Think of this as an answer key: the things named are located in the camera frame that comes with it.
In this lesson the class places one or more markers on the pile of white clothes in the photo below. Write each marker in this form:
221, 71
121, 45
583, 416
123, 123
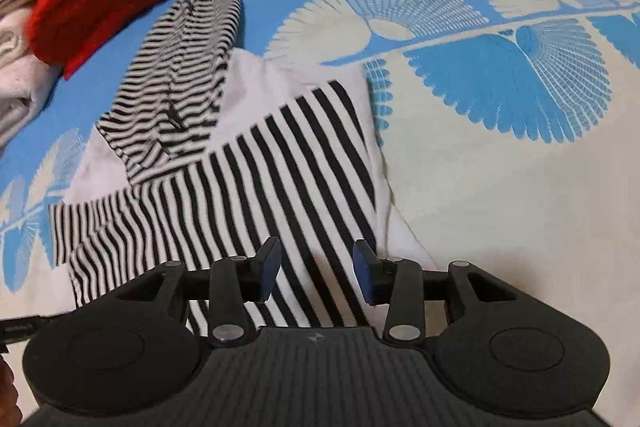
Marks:
20, 72

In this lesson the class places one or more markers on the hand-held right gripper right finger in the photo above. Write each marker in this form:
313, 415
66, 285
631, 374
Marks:
366, 274

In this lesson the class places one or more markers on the black and white striped shirt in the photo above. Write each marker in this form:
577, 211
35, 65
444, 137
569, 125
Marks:
280, 157

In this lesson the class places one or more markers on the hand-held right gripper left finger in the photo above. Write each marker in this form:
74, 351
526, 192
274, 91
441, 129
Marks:
269, 268

